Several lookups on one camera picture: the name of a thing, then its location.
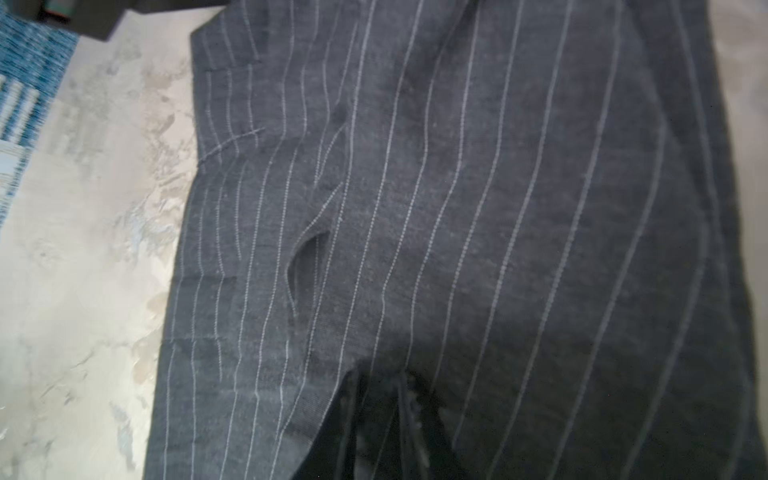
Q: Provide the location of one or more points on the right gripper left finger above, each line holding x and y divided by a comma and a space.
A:
332, 454

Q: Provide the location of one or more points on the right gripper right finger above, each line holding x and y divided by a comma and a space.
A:
425, 450

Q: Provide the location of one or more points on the dark grey pinstripe shirt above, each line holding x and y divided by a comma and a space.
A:
530, 206

